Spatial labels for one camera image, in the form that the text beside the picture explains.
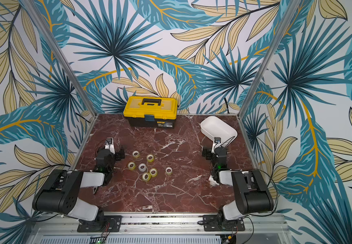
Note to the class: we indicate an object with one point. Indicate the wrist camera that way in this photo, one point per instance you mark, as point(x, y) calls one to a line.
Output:
point(109, 145)
point(216, 143)

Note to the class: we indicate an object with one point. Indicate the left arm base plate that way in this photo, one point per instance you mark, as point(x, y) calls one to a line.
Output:
point(103, 224)

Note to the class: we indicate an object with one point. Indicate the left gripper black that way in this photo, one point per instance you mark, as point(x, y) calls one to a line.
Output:
point(118, 153)

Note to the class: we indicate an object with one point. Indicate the yellow black toolbox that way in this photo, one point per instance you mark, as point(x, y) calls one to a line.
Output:
point(151, 112)

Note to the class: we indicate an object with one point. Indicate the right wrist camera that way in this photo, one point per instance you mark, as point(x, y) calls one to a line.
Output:
point(216, 143)

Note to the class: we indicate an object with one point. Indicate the yellow tape roll bottom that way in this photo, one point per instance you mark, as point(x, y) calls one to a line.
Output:
point(146, 177)

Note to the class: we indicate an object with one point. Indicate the yellow tape roll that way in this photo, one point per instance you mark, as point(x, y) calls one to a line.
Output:
point(150, 158)
point(169, 171)
point(131, 165)
point(146, 177)
point(136, 154)
point(153, 172)

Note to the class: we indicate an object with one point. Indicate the white pipe fitting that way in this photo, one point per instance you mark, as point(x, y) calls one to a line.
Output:
point(212, 182)

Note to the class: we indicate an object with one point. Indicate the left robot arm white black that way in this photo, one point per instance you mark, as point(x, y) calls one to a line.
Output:
point(60, 193)

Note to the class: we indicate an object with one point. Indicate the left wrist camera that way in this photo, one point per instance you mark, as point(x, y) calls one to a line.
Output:
point(109, 145)

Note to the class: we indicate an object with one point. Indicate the aluminium front rail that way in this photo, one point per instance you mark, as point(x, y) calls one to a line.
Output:
point(162, 223)

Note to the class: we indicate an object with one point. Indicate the white plastic storage box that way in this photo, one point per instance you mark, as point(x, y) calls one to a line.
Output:
point(213, 127)

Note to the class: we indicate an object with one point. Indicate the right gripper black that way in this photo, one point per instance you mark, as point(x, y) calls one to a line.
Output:
point(208, 152)

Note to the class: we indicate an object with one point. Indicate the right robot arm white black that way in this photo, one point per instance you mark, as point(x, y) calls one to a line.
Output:
point(250, 191)

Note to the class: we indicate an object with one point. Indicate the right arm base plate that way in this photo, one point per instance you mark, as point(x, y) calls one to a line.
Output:
point(214, 223)

